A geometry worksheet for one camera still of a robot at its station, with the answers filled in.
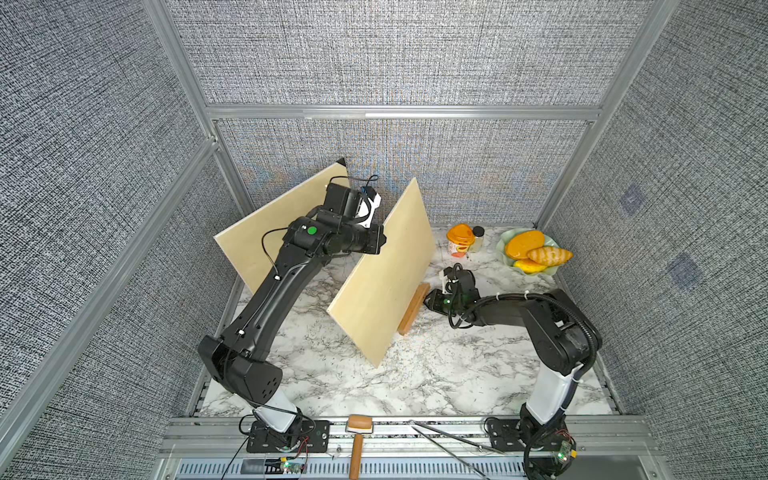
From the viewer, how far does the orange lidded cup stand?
1.05 meters

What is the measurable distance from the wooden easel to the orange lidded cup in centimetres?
20

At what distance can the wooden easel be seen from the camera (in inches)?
34.7
